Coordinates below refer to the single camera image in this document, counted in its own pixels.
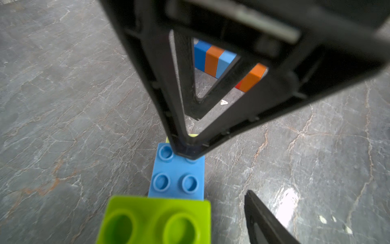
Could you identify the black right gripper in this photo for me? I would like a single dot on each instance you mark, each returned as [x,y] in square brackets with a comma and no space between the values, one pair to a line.
[348,26]

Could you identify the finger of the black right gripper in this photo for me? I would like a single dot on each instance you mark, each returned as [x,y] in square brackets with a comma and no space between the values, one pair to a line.
[158,38]
[194,106]

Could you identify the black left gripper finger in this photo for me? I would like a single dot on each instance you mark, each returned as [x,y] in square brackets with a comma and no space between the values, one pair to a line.
[263,227]

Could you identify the red lego brick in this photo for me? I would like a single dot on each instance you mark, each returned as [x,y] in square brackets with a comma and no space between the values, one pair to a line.
[238,86]

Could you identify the orange lego brick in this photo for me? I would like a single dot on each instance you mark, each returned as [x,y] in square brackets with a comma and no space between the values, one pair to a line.
[253,77]
[211,61]

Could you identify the light blue long brick studs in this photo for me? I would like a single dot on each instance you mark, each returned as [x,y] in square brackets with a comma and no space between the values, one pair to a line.
[176,177]

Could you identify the lime green lego brick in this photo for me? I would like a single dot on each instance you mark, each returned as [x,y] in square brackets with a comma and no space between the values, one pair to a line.
[142,220]

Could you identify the light blue long lego brick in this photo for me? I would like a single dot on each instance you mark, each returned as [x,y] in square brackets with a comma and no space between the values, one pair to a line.
[223,62]

